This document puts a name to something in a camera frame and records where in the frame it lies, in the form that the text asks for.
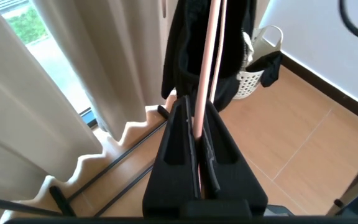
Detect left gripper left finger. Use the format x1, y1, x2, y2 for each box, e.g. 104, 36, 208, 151
142, 95, 201, 218

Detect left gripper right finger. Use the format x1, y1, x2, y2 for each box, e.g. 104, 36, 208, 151
198, 101, 269, 217

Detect black shorts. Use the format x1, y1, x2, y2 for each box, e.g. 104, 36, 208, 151
161, 0, 257, 113

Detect white laundry basket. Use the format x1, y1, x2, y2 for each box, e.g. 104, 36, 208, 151
233, 24, 284, 100

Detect black clothes rack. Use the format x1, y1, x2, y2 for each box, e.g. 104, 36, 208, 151
0, 105, 171, 218

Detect window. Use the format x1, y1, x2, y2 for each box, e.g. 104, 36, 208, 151
0, 0, 99, 129

